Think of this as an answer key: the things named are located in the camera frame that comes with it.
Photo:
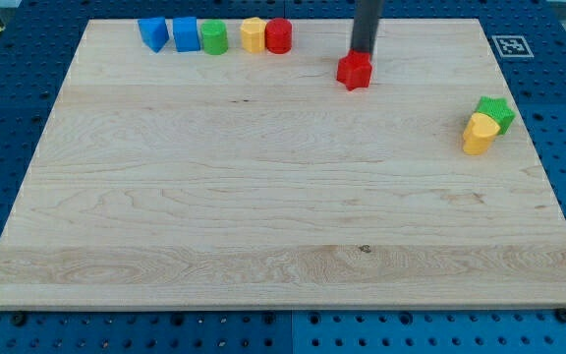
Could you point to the red star block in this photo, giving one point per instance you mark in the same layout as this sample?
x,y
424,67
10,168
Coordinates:
x,y
354,70

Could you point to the green star block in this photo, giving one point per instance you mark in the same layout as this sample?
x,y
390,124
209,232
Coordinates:
x,y
498,110

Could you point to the light wooden board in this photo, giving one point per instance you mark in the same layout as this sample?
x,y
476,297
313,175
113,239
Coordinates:
x,y
169,181

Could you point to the red cylinder block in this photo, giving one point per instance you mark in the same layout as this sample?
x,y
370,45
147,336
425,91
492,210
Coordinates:
x,y
278,35

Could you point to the yellow hexagon block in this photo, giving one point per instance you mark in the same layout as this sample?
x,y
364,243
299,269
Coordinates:
x,y
252,31

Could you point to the green cylinder block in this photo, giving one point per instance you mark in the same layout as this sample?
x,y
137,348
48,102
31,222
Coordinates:
x,y
214,37

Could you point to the blue cube block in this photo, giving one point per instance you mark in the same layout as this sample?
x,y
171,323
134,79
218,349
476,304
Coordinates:
x,y
185,32

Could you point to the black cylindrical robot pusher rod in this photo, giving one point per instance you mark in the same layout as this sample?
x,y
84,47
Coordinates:
x,y
365,25

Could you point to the blue triangle block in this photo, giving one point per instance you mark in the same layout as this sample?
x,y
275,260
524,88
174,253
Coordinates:
x,y
154,32

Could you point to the yellow heart block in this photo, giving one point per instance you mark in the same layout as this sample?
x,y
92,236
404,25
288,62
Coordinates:
x,y
479,134

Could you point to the white fiducial marker tag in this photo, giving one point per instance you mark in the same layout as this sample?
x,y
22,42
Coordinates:
x,y
512,46

